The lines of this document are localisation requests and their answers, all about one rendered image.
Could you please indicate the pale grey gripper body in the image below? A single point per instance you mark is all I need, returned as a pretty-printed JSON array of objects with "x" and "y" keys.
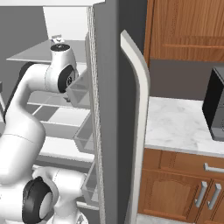
[{"x": 56, "y": 38}]

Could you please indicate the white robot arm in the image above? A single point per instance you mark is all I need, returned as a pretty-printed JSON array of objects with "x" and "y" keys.
[{"x": 20, "y": 140}]

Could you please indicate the grey fridge shelf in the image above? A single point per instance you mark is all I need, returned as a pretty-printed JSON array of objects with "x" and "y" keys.
[{"x": 35, "y": 54}]

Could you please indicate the clear fridge door bin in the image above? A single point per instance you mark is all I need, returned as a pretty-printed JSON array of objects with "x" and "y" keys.
[
  {"x": 85, "y": 139},
  {"x": 79, "y": 92},
  {"x": 91, "y": 186}
]

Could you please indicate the grey fridge door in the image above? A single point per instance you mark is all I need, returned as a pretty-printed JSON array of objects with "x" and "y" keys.
[{"x": 109, "y": 87}]

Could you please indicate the white fridge shelf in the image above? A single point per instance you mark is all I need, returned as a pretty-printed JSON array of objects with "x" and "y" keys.
[
  {"x": 65, "y": 150},
  {"x": 62, "y": 118}
]

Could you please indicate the black microwave oven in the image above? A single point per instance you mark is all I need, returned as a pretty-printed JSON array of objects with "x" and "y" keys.
[{"x": 214, "y": 105}]

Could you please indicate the wooden drawer front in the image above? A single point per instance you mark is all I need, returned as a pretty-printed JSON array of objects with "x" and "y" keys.
[{"x": 180, "y": 162}]

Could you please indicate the wooden cupboard door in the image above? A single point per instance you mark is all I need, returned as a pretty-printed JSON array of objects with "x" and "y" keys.
[
  {"x": 219, "y": 214},
  {"x": 170, "y": 195}
]

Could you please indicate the wooden wall cupboard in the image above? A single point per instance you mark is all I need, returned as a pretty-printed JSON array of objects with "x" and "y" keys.
[{"x": 186, "y": 29}]

